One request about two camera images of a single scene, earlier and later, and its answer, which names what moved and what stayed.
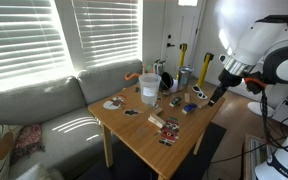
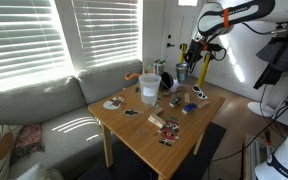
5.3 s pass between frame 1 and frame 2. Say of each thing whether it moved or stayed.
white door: stayed
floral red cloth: stayed
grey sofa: stayed
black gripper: moved
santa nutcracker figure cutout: stayed
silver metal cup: moved
